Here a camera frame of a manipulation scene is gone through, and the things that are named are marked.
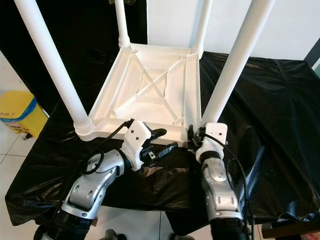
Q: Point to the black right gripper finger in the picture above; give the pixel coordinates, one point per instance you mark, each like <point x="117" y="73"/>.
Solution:
<point x="191" y="131"/>

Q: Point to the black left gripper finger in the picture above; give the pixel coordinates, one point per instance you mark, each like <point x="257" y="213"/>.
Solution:
<point x="166" y="150"/>
<point x="157" y="133"/>

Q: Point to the white plastic table leg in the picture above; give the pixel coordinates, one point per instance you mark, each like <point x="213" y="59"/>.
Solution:
<point x="202" y="25"/>
<point x="237" y="60"/>
<point x="121" y="20"/>
<point x="52" y="60"/>

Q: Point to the black plastic cover sheet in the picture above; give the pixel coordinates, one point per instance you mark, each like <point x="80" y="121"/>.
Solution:
<point x="280" y="150"/>

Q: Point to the dark left robot foot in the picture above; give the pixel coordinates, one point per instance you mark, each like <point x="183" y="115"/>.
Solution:
<point x="114" y="235"/>

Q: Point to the dark robot foot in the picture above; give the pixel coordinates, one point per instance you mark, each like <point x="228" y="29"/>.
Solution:
<point x="179" y="236"/>
<point x="114" y="235"/>

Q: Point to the dark right robot foot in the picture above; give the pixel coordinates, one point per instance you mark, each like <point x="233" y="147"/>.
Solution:
<point x="179" y="236"/>

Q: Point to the yellow bin with blue band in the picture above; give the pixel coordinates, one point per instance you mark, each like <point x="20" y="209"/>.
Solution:
<point x="20" y="115"/>

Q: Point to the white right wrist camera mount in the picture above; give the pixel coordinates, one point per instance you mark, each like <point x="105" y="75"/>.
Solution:
<point x="216" y="132"/>

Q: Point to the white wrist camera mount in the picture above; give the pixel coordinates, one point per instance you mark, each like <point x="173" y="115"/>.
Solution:
<point x="216" y="132"/>
<point x="136" y="135"/>

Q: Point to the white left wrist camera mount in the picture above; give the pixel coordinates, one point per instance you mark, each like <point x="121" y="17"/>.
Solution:
<point x="136" y="135"/>

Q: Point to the black vertical wall post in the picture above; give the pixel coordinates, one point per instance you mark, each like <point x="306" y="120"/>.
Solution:
<point x="314" y="50"/>

